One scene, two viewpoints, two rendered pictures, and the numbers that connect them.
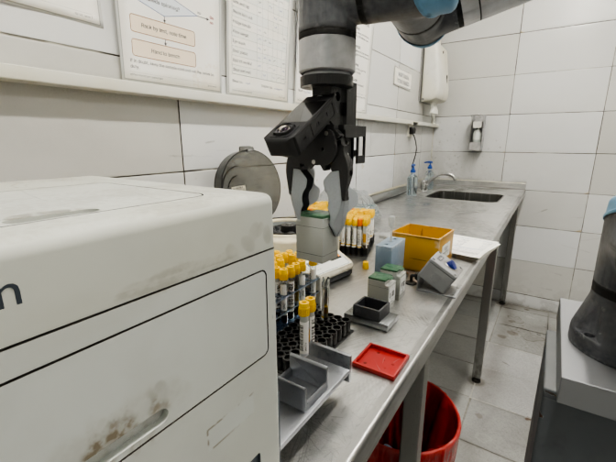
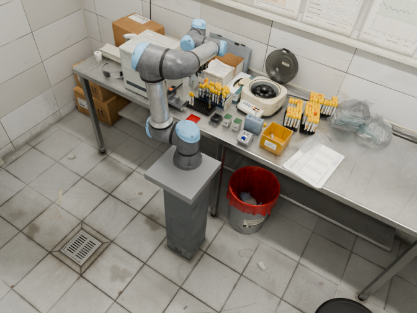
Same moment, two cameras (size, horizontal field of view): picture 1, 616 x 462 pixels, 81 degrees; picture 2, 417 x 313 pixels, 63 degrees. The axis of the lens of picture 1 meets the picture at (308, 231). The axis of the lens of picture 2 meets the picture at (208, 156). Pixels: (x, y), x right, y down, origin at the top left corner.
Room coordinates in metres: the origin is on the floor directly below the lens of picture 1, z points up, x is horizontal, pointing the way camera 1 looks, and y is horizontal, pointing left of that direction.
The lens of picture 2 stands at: (0.47, -1.65, 2.25)
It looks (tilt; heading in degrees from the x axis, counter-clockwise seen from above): 48 degrees down; 85
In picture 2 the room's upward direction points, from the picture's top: 5 degrees clockwise
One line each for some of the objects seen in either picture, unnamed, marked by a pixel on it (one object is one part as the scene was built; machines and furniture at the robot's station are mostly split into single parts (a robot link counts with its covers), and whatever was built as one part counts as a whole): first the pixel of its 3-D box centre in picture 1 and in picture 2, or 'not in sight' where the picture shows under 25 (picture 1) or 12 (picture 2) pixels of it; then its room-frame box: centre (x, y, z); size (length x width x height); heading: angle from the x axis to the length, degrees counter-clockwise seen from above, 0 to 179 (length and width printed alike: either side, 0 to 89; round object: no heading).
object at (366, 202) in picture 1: (358, 203); (378, 127); (1.59, -0.23, 0.94); 0.20 x 0.17 x 0.14; 118
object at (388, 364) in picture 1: (380, 360); (193, 119); (0.51, -0.11, 0.88); 0.07 x 0.07 x 0.01; 56
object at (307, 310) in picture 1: (306, 315); (201, 100); (0.55, 0.00, 0.93); 0.17 x 0.09 x 0.11; 147
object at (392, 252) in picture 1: (390, 260); (253, 125); (0.86, -0.20, 0.92); 0.10 x 0.07 x 0.10; 148
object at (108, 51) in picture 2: not in sight; (115, 54); (-0.05, 0.55, 0.90); 0.25 x 0.11 x 0.05; 146
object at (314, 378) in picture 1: (286, 398); (170, 98); (0.37, 0.02, 0.92); 0.21 x 0.07 x 0.05; 146
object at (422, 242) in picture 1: (422, 247); (275, 138); (0.97, -0.32, 0.93); 0.13 x 0.13 x 0.10; 53
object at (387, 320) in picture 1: (371, 312); (216, 118); (0.64, -0.12, 0.89); 0.09 x 0.05 x 0.04; 55
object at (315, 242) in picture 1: (317, 236); (193, 81); (0.50, -0.01, 1.08); 0.05 x 0.04 x 0.06; 53
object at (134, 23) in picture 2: not in sight; (139, 35); (0.10, 0.69, 0.97); 0.31 x 0.23 x 0.18; 140
